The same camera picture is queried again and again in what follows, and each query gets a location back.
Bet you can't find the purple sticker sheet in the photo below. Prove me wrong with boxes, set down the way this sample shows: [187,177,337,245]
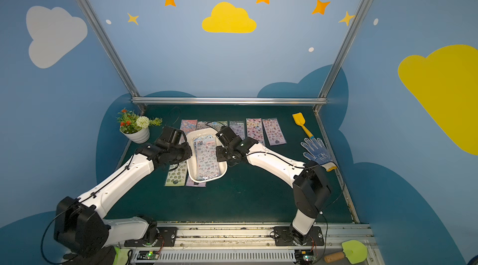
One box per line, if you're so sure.
[229,121,246,140]

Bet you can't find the pink blue cat sticker sheet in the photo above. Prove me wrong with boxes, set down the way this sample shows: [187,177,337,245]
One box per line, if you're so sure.
[180,119,197,135]

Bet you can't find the pale green sticker sheet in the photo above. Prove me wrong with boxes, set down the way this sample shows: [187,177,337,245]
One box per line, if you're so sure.
[164,161,188,187]

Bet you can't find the green panda sticker sheet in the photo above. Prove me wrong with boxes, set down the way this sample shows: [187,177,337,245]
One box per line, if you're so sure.
[209,121,228,131]

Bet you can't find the white lilac sticker sheet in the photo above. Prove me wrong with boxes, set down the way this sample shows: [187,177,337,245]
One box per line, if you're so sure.
[194,134,221,181]

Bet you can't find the white plastic storage box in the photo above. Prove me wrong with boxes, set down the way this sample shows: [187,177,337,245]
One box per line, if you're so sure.
[186,128,228,183]

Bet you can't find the pink bonbon drop sticker sheet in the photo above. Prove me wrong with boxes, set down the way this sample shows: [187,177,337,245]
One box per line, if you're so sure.
[196,121,210,130]

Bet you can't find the light pink sticker sheet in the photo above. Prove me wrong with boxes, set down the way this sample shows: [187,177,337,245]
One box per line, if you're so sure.
[186,179,206,187]

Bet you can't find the pink bear sticker sheet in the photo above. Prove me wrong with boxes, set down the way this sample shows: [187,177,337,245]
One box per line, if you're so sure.
[263,118,286,146]

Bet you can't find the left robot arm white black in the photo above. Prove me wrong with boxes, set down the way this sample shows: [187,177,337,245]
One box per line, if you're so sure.
[51,126,192,258]

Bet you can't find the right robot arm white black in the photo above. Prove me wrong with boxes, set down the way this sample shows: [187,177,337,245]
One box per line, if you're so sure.
[216,126,337,245]

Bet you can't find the white pot artificial flowers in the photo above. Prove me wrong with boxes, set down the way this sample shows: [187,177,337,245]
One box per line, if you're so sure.
[117,109,163,144]

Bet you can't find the yellow toy shovel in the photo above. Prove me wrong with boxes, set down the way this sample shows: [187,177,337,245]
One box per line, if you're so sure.
[292,113,314,139]

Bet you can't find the blue dotted work glove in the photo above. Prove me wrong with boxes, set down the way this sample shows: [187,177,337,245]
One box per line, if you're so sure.
[301,137,337,172]

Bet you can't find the black green glove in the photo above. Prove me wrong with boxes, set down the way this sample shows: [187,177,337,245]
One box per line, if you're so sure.
[65,246,133,265]

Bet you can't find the aluminium frame back bar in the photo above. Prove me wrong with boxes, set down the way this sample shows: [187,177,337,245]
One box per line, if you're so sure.
[132,97,327,106]

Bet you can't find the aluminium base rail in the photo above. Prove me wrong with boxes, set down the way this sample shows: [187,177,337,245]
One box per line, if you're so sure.
[59,221,385,265]

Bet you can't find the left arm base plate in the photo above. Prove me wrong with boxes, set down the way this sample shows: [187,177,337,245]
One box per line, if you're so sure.
[124,226,178,248]

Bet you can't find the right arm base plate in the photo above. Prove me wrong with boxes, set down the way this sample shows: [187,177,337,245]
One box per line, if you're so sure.
[270,226,325,246]

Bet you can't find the white vented cable duct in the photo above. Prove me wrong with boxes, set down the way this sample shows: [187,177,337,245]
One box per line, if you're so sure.
[156,250,296,263]

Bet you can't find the green toy trowel wooden handle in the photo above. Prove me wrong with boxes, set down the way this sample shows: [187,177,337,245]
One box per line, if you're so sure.
[324,240,368,265]

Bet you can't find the aluminium frame left post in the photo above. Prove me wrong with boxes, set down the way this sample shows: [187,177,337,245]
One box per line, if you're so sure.
[75,0,141,99]

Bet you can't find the aluminium frame post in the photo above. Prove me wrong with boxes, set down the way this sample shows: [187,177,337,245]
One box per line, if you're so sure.
[314,0,373,116]
[75,0,141,99]

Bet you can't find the aluminium frame right post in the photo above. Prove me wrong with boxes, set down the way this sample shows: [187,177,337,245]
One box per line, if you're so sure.
[314,0,373,116]

